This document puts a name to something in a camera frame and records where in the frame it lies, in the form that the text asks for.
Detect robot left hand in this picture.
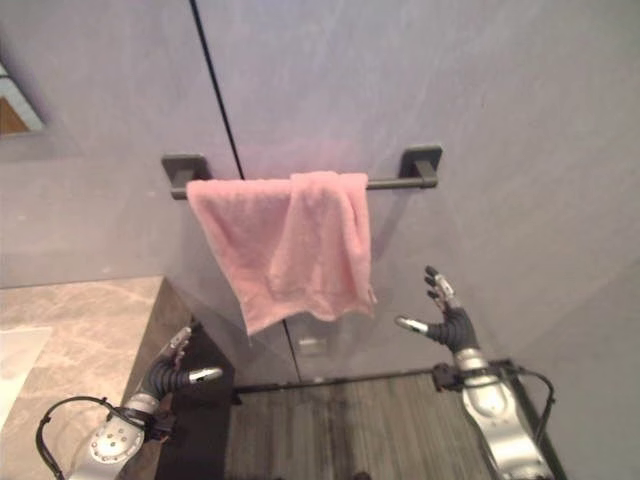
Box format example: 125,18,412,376
140,324,224,401

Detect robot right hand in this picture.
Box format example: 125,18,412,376
395,265,481,354

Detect marble sink counter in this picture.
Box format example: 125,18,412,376
0,275,201,480

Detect white sink basin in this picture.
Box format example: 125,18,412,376
0,325,54,421

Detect dark grey towel bar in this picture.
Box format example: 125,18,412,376
161,144,444,201

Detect pink towel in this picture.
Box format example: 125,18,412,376
185,170,378,336

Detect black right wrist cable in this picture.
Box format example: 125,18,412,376
509,366,557,441

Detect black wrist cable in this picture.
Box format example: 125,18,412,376
509,366,557,441
34,396,126,474

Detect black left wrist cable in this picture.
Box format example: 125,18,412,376
34,396,126,474

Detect wall mirror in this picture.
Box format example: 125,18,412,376
0,49,53,142

